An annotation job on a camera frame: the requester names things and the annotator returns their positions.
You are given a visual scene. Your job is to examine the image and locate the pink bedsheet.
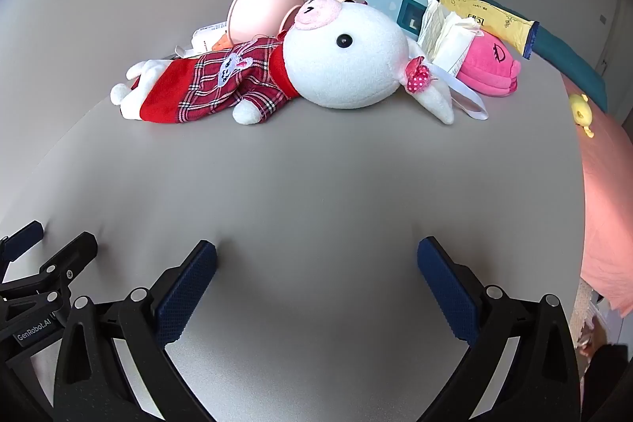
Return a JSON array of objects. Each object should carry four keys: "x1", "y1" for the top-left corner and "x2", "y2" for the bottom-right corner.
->
[{"x1": 561, "y1": 71, "x2": 633, "y2": 311}]

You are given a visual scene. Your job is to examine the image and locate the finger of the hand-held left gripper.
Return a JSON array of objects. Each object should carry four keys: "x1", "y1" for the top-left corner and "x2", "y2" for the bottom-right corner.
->
[
  {"x1": 0, "y1": 231, "x2": 98, "y2": 305},
  {"x1": 0, "y1": 220, "x2": 44, "y2": 275}
]

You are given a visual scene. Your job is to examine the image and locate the pink plastic bowl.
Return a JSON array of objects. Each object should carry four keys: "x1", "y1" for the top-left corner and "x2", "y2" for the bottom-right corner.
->
[{"x1": 226, "y1": 0, "x2": 306, "y2": 43}]

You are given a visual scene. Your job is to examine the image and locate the light blue whale shaped toy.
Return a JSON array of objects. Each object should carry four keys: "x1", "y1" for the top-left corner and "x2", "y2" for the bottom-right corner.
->
[{"x1": 360, "y1": 0, "x2": 431, "y2": 40}]

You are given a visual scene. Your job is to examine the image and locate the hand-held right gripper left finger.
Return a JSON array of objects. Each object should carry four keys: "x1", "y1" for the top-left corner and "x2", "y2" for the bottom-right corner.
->
[{"x1": 53, "y1": 240, "x2": 218, "y2": 422}]

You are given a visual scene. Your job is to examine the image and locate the teal blanket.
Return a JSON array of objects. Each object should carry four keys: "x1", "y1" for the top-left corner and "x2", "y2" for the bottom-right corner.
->
[{"x1": 477, "y1": 0, "x2": 608, "y2": 114}]

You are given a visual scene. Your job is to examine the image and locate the white rabbit plush red plaid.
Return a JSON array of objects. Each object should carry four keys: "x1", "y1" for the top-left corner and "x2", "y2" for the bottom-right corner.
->
[{"x1": 110, "y1": 0, "x2": 489, "y2": 127}]

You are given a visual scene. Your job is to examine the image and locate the white printed packet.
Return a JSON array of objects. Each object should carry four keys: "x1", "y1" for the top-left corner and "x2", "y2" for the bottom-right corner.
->
[{"x1": 190, "y1": 21, "x2": 233, "y2": 57}]

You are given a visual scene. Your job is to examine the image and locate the small yellow plush toy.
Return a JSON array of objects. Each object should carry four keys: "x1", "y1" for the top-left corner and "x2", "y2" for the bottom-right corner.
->
[{"x1": 568, "y1": 93, "x2": 595, "y2": 140}]

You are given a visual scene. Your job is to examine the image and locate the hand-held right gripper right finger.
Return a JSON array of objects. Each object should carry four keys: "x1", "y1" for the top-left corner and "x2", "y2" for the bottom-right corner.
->
[{"x1": 417, "y1": 237, "x2": 582, "y2": 422}]

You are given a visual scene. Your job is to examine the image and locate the pink plush toy closed eye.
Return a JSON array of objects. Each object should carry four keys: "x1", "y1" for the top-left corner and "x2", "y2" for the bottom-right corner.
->
[{"x1": 455, "y1": 29, "x2": 522, "y2": 97}]

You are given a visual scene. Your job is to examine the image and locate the white tissue packet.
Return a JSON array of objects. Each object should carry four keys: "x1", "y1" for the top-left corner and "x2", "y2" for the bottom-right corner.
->
[
  {"x1": 418, "y1": 0, "x2": 450, "y2": 52},
  {"x1": 434, "y1": 14, "x2": 483, "y2": 74}
]

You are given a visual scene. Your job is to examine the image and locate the yellow long packet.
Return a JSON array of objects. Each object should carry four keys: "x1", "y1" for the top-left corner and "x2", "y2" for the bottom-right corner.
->
[{"x1": 439, "y1": 0, "x2": 539, "y2": 59}]

